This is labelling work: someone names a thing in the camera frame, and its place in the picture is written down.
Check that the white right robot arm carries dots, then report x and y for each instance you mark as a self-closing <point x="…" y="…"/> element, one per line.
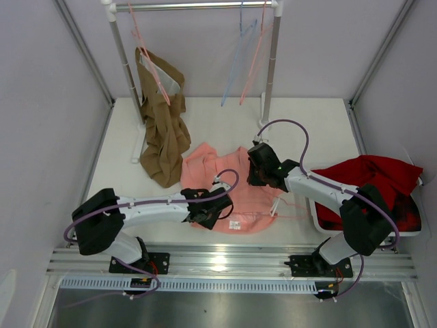
<point x="365" y="217"/>

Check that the pink wire hanger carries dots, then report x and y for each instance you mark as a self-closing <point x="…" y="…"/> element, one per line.
<point x="263" y="30"/>
<point x="281" y="208"/>

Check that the white garment rack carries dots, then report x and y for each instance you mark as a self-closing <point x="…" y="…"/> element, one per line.
<point x="111" y="9"/>

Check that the tan brown skirt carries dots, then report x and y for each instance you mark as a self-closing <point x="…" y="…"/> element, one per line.
<point x="167" y="135"/>

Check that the blue wire hanger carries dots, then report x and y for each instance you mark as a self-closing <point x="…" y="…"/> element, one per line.
<point x="246" y="36"/>

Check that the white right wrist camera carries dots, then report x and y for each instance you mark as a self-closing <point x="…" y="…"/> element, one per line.
<point x="259" y="140"/>

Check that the aluminium mounting rail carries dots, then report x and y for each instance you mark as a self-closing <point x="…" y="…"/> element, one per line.
<point x="223" y="261"/>

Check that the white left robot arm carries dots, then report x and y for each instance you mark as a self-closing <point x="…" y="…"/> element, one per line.
<point x="99" y="223"/>

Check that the red garment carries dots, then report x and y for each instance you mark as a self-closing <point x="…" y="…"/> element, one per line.
<point x="382" y="177"/>

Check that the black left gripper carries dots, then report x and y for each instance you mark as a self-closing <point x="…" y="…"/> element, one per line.
<point x="209" y="223"/>

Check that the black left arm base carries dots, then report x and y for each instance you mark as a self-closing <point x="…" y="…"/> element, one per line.
<point x="156" y="263"/>

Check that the white perforated basket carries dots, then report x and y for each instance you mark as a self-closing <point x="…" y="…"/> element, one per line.
<point x="418" y="218"/>

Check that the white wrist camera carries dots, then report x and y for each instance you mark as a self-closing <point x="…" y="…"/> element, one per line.
<point x="259" y="140"/>
<point x="219" y="184"/>

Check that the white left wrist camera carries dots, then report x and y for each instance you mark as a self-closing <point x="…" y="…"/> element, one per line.
<point x="219" y="184"/>

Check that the pink skirt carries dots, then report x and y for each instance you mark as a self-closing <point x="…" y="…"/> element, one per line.
<point x="252" y="204"/>

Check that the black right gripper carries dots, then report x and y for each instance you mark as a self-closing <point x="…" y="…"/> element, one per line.
<point x="252" y="180"/>

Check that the pink hanger holding tan skirt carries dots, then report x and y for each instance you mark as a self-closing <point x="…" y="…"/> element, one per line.
<point x="143" y="50"/>

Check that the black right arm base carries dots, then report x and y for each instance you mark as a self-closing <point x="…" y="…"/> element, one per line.
<point x="314" y="266"/>

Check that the white slotted cable duct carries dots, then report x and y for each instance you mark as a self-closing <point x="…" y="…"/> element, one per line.
<point x="282" y="286"/>

